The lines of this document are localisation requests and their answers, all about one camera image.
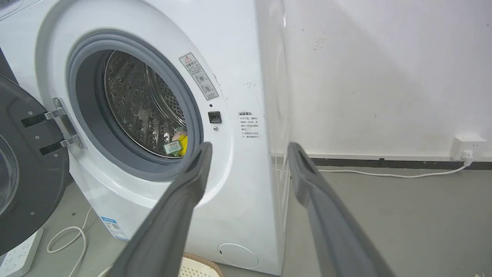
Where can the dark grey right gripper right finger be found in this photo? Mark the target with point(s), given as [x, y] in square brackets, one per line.
[330, 227]

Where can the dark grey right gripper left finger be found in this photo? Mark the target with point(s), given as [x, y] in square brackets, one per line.
[169, 227]

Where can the white woven laundry basket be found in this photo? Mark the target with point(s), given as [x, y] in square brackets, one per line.
[198, 267]

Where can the yellow plush toy with tag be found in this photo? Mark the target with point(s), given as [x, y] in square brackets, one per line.
[178, 143]

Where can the dark grey washing machine door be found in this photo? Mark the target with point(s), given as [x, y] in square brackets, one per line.
[27, 169]

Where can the white front-load washing machine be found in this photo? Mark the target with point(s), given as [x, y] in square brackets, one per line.
[238, 77]

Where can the white power strip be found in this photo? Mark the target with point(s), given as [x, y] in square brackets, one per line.
[19, 254]

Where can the white wall power socket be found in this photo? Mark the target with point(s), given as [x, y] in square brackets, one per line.
[467, 147]

